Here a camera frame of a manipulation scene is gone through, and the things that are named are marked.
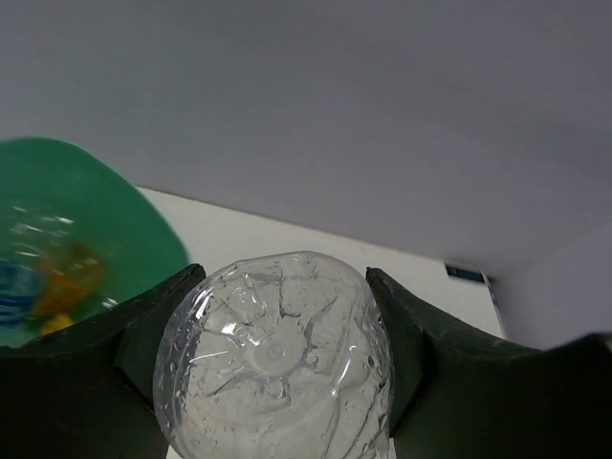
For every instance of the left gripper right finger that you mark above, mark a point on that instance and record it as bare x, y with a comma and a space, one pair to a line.
463, 393

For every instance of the clear unlabelled plastic bottle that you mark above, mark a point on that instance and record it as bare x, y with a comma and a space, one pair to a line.
281, 356

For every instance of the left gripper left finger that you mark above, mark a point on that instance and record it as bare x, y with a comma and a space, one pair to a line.
86, 391

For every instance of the black table corner label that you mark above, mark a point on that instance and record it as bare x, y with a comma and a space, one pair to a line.
465, 273

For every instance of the orange plastic bottle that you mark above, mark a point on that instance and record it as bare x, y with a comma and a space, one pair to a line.
77, 273

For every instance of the green plastic bin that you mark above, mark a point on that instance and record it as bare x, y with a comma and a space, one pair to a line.
53, 194

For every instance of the blue cap water bottle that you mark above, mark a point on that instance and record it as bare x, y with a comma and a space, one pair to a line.
21, 286

